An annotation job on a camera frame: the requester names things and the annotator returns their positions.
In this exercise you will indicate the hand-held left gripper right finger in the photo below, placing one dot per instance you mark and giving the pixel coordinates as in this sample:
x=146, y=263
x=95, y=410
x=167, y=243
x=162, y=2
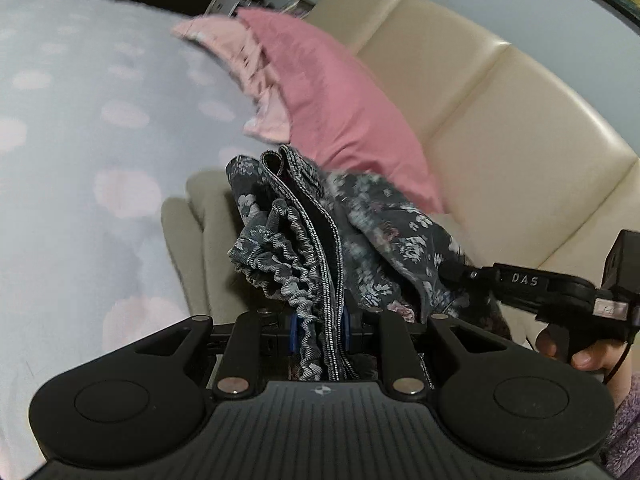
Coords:
x=344, y=332

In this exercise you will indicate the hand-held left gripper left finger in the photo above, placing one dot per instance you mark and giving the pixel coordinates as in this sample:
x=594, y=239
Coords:
x=294, y=335

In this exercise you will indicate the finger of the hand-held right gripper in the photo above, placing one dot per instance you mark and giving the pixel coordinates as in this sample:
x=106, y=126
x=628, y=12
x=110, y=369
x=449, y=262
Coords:
x=520, y=282

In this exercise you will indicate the dark floral garment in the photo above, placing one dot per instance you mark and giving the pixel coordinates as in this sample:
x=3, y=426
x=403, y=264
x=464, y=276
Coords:
x=390, y=220

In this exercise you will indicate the person's right forearm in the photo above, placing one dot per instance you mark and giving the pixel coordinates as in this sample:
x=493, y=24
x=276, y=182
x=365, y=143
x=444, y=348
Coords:
x=627, y=425

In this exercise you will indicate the person's right hand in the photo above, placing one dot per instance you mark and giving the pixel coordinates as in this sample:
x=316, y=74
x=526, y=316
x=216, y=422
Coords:
x=600, y=360

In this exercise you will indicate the cream padded headboard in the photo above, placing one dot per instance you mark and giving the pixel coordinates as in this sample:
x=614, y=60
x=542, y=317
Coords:
x=500, y=135

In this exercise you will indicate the light pink pillow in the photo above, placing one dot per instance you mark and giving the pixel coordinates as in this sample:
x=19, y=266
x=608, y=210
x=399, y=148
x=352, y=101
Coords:
x=250, y=70

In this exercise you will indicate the bed with polka dot sheet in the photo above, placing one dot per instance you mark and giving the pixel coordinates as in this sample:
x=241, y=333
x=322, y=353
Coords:
x=75, y=160

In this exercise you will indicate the small grey box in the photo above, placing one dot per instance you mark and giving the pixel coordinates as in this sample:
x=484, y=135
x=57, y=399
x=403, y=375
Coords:
x=222, y=4

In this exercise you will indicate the small picture frame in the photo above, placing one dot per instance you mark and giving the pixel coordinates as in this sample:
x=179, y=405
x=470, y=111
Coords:
x=299, y=6

